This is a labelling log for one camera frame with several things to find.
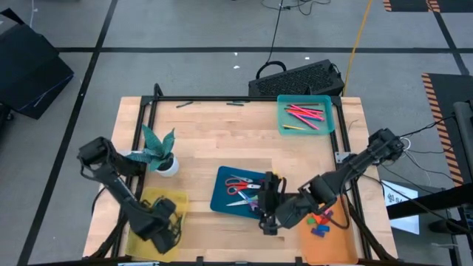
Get black hanging cable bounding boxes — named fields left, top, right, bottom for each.
left=254, top=0, right=333, bottom=81

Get pink pencil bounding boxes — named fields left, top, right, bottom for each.
left=291, top=104, right=325, bottom=114
left=295, top=110, right=325, bottom=122
left=289, top=112, right=320, bottom=131

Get dark blue plastic bin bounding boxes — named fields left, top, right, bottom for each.
left=209, top=165, right=276, bottom=221

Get white sign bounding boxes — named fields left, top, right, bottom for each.
left=381, top=180, right=421, bottom=236

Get blue and purple scissors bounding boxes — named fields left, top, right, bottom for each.
left=237, top=190, right=262, bottom=214

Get yellow hanging cable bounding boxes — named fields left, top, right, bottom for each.
left=342, top=0, right=375, bottom=96

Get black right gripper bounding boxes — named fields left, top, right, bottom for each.
left=257, top=191, right=319, bottom=236

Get black neighbouring stand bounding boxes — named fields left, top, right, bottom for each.
left=386, top=100, right=473, bottom=266

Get orange translucent plastic bin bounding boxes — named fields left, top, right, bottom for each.
left=297, top=195, right=359, bottom=265

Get green plant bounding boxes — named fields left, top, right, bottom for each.
left=125, top=124, right=181, bottom=178

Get black mat hazard stripes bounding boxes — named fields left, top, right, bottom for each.
left=421, top=72, right=473, bottom=186

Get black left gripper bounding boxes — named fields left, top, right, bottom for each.
left=139, top=197, right=184, bottom=255

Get black computer tower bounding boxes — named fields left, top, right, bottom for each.
left=248, top=58, right=346, bottom=98

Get teal translucent plastic bin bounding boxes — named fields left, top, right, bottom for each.
left=276, top=94, right=336, bottom=137

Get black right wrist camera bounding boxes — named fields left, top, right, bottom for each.
left=262, top=171, right=287, bottom=197

